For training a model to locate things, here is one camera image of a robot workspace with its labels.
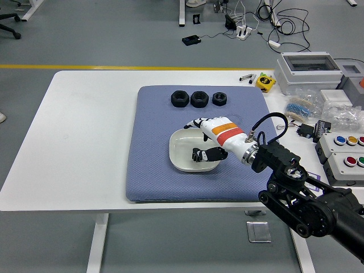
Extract grey enclosure with clear lid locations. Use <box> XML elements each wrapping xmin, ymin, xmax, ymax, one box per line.
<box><xmin>274</xmin><ymin>51</ymin><xmax>344</xmax><ymax>96</ymax></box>

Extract grey box blue yellow buttons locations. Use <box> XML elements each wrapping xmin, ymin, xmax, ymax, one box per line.
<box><xmin>315</xmin><ymin>132</ymin><xmax>364</xmax><ymax>165</ymax></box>

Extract black floor cable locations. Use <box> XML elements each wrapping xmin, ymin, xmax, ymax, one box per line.
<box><xmin>255</xmin><ymin>0</ymin><xmax>312</xmax><ymax>53</ymax></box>

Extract black servo motor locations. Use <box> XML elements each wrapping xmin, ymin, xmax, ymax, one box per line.
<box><xmin>296</xmin><ymin>122</ymin><xmax>314</xmax><ymax>139</ymax></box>

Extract white desk foot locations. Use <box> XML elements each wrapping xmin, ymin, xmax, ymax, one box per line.
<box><xmin>21</xmin><ymin>0</ymin><xmax>46</xmax><ymax>22</ymax></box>

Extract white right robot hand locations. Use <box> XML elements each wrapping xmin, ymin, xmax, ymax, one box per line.
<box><xmin>183</xmin><ymin>115</ymin><xmax>253</xmax><ymax>163</ymax></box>

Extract grey metal bracket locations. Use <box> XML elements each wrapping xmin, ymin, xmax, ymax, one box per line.
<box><xmin>213</xmin><ymin>0</ymin><xmax>228</xmax><ymax>14</ymax></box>

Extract grey box red green buttons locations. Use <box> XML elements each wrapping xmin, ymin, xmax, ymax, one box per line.
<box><xmin>324</xmin><ymin>152</ymin><xmax>364</xmax><ymax>188</ymax></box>

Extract small black hex nut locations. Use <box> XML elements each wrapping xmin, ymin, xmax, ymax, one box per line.
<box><xmin>212</xmin><ymin>92</ymin><xmax>228</xmax><ymax>107</ymax></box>

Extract black and silver clip tool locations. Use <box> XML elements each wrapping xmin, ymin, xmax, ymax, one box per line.
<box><xmin>238</xmin><ymin>73</ymin><xmax>257</xmax><ymax>85</ymax></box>

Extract white desk leg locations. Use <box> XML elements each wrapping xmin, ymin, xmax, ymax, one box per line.
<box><xmin>178</xmin><ymin>0</ymin><xmax>187</xmax><ymax>28</ymax></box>

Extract yellow tape measure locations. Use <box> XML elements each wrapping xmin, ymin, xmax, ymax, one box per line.
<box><xmin>255</xmin><ymin>72</ymin><xmax>277</xmax><ymax>93</ymax></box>

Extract large black hex nut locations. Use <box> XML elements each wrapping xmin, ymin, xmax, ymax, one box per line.
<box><xmin>189</xmin><ymin>90</ymin><xmax>209</xmax><ymax>109</ymax></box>
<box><xmin>170</xmin><ymin>90</ymin><xmax>189</xmax><ymax>109</ymax></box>

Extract grey box with orange button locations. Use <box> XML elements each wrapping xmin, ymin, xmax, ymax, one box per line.
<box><xmin>340</xmin><ymin>64</ymin><xmax>364</xmax><ymax>107</ymax></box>

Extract black flat device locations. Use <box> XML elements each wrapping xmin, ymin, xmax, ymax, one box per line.
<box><xmin>181</xmin><ymin>35</ymin><xmax>202</xmax><ymax>47</ymax></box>

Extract bag of blue resistors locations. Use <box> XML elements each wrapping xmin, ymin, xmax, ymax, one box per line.
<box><xmin>284</xmin><ymin>88</ymin><xmax>324</xmax><ymax>120</ymax></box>

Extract purple and white label card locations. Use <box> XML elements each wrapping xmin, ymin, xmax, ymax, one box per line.
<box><xmin>307</xmin><ymin>171</ymin><xmax>325</xmax><ymax>197</ymax></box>

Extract black power adapter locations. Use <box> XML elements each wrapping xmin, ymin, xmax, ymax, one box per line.
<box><xmin>224</xmin><ymin>14</ymin><xmax>237</xmax><ymax>30</ymax></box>

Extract white table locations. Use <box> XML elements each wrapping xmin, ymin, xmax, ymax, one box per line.
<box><xmin>0</xmin><ymin>69</ymin><xmax>346</xmax><ymax>273</ymax></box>

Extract blue-grey padded mat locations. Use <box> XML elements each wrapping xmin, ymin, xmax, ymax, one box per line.
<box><xmin>125</xmin><ymin>85</ymin><xmax>293</xmax><ymax>203</ymax></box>

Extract black circuit module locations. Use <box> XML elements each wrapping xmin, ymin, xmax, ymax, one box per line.
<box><xmin>312</xmin><ymin>119</ymin><xmax>333</xmax><ymax>143</ymax></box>

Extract white square dish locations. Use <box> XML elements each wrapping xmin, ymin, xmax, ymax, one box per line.
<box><xmin>167</xmin><ymin>128</ymin><xmax>222</xmax><ymax>174</ymax></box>

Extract white power strip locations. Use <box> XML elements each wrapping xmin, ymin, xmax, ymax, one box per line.
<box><xmin>235</xmin><ymin>24</ymin><xmax>253</xmax><ymax>40</ymax></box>

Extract large metal floor plate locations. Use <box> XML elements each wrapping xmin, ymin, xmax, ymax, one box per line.
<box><xmin>246</xmin><ymin>221</ymin><xmax>272</xmax><ymax>243</ymax></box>

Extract black office chair base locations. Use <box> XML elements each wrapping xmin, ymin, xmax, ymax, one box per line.
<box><xmin>0</xmin><ymin>5</ymin><xmax>22</xmax><ymax>40</ymax></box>

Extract small white box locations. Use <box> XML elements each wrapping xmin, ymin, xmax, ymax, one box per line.
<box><xmin>320</xmin><ymin>89</ymin><xmax>350</xmax><ymax>104</ymax></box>

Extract clear plastic bag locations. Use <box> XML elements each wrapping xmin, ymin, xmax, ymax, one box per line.
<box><xmin>321</xmin><ymin>101</ymin><xmax>364</xmax><ymax>133</ymax></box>

